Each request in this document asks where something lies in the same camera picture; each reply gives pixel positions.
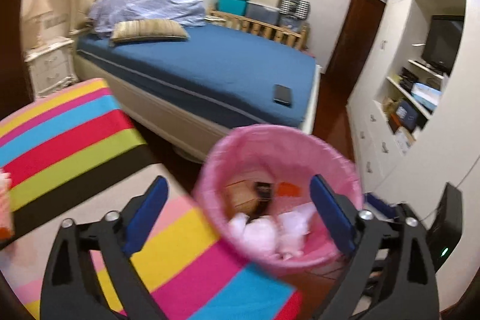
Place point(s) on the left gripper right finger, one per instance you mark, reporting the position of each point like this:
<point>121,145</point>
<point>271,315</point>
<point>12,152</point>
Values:
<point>389,272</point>

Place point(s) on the teal storage bin lower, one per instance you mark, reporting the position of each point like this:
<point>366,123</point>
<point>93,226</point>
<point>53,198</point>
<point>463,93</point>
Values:
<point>234,7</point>

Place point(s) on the white nightstand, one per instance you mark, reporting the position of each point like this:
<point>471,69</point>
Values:
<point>51,67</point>

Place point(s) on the checkered bag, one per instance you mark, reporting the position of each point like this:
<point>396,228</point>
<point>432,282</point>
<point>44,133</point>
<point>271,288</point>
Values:
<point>299,9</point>

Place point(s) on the pink lined trash bin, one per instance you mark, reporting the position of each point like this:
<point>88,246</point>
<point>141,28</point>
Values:
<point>287,159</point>

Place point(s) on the rainbow striped tablecloth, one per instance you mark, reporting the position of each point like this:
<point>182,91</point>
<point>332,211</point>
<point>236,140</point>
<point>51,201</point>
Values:
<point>75,154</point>

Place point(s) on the black phone on bed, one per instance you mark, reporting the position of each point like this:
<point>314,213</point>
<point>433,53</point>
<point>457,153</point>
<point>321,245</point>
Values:
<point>282,95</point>

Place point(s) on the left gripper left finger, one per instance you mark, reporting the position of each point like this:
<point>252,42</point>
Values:
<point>71,288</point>

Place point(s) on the striped brown pillow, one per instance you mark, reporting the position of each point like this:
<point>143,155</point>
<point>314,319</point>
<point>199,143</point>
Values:
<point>148,30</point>

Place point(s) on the white plastic bag bundle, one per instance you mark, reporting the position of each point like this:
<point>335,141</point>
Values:
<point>259,235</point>

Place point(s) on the black television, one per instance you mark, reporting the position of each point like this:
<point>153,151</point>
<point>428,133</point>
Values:
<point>443,42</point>

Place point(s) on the small black box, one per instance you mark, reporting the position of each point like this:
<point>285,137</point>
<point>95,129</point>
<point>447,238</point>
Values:
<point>264,192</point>

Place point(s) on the dark wooden door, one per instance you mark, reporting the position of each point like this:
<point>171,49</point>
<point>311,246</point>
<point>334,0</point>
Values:
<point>355,40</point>

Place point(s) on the beige table lamp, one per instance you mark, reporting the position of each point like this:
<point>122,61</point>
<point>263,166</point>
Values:
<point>38,10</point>

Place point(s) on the beige tufted headboard bed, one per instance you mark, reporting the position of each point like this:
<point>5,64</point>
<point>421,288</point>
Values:
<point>194,92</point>

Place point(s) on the blue striped duvet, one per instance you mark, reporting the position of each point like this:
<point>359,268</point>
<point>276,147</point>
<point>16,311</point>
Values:
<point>105,14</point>

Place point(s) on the brown cardboard box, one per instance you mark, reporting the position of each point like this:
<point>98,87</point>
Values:
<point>241,197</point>

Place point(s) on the wooden crib rail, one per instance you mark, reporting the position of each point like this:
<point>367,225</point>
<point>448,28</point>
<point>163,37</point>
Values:
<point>282,35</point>

